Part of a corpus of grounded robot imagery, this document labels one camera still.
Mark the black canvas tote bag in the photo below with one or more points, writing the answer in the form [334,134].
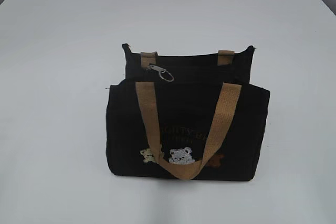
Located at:
[208,124]

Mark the silver zipper pull with ring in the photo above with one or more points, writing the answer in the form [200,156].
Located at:
[163,73]

